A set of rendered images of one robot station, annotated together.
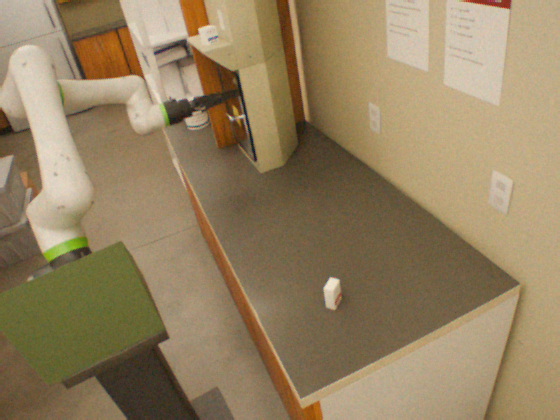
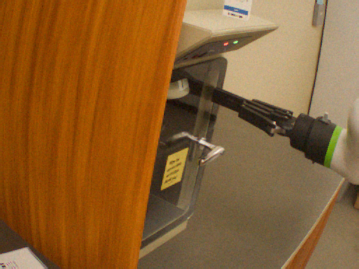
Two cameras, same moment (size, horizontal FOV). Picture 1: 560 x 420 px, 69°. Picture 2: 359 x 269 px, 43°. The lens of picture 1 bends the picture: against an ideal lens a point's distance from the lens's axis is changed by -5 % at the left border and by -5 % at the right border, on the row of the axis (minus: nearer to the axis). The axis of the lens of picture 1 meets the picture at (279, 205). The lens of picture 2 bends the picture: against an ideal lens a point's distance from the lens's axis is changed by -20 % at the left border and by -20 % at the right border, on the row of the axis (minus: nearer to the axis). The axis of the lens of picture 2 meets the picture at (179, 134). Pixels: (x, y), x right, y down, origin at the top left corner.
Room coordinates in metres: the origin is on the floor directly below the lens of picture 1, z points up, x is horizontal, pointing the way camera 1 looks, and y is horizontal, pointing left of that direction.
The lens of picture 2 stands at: (2.47, 0.78, 1.67)
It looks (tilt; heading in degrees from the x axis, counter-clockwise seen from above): 24 degrees down; 224
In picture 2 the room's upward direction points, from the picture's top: 11 degrees clockwise
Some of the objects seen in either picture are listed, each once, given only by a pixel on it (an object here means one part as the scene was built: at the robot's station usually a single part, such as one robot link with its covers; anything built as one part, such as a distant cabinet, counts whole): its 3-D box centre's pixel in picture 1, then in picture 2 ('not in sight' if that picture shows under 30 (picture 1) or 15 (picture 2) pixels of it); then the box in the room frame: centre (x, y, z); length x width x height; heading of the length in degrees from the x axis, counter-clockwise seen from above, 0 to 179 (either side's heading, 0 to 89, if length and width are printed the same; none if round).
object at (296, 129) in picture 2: (191, 106); (292, 127); (1.62, 0.26, 1.31); 0.09 x 0.08 x 0.07; 107
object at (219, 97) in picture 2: not in sight; (228, 100); (1.66, 0.11, 1.31); 0.07 x 0.01 x 0.03; 107
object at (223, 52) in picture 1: (210, 53); (221, 40); (1.77, 0.15, 1.46); 0.32 x 0.11 x 0.10; 17
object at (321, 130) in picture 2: (173, 111); (320, 139); (1.59, 0.33, 1.31); 0.09 x 0.06 x 0.12; 17
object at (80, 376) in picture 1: (107, 323); not in sight; (0.93, 0.61, 0.92); 0.32 x 0.32 x 0.04; 23
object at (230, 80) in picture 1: (235, 110); (171, 162); (1.78, 0.11, 1.19); 0.30 x 0.01 x 0.40; 16
